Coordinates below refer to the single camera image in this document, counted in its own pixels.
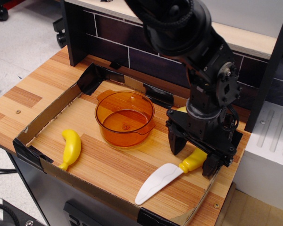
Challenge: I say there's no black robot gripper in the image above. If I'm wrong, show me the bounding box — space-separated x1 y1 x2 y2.
166 109 237 177

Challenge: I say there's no yellow handled white toy knife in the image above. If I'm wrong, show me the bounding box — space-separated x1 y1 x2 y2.
135 148 207 205

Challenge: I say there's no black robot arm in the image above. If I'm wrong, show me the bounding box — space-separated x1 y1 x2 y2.
127 0 241 178

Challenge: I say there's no orange transparent plastic pot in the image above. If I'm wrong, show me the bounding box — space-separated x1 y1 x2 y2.
95 90 155 147

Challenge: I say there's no cardboard fence with black tape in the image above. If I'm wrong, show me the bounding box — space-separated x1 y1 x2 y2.
12 62 243 226

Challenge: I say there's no yellow toy potato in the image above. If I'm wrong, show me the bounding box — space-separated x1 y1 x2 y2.
177 106 187 113

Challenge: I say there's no white toy sink drainboard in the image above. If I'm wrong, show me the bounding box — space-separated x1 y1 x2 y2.
234 102 283 210

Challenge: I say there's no yellow toy banana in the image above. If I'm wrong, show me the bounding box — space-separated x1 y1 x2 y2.
59 129 81 171

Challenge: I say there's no black chair caster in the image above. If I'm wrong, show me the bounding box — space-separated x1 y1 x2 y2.
53 17 67 48

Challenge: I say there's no black caster wheel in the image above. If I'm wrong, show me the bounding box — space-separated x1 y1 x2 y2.
0 6 8 21

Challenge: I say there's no black right frame post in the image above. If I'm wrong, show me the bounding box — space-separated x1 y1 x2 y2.
244 0 283 133

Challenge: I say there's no black upright shelf post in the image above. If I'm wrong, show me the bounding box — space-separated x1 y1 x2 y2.
60 0 89 66

